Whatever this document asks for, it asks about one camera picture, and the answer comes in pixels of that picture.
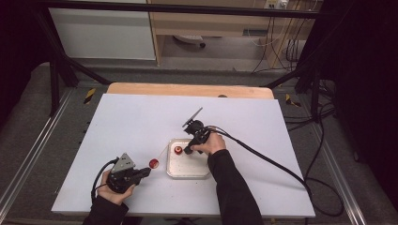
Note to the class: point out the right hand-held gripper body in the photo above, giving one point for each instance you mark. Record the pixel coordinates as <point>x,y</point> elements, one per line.
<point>200,132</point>

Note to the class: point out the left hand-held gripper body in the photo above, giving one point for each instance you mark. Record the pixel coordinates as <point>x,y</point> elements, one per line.
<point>122,178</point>

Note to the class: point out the red cored hawthorn fruit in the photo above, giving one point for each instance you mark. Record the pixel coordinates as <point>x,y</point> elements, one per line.
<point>178,150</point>
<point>153,163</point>

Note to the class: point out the white rectangular tray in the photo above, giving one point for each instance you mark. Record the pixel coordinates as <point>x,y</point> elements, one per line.
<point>187,167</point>

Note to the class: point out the thin wooden skewer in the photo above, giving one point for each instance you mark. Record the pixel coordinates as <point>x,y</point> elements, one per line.
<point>162,152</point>

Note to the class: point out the person's right hand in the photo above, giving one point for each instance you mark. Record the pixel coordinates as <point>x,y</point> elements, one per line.
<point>214,144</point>

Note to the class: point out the person's left hand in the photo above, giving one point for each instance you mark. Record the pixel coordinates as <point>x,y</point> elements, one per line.
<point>114,197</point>

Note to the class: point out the wooden table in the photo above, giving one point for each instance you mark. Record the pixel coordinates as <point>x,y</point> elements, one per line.
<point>187,90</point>

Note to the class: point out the white table board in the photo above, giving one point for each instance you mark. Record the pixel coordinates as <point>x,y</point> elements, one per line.
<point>131,125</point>

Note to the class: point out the yellow black tape marker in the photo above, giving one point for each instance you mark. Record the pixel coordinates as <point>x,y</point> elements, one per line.
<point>291,100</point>
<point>89,95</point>

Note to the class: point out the white chair base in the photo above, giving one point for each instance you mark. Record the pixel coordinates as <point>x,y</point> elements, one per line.
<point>189,39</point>

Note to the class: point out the light wooden desk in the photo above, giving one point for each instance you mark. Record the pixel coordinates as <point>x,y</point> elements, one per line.
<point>200,23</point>

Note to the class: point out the white cabinet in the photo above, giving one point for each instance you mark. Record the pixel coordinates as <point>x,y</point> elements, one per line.
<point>100,34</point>

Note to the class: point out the white power strip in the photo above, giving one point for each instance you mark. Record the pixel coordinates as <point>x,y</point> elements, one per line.
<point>277,3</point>

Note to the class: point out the black curtain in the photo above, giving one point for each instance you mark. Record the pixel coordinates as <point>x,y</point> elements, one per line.
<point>17,47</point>
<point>369,78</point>

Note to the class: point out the aluminium floor rail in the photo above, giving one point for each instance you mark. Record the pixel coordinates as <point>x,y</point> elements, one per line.
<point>339,175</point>
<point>37,146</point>

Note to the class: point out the black metal frame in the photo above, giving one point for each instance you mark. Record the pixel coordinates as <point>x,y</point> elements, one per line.
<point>187,8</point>

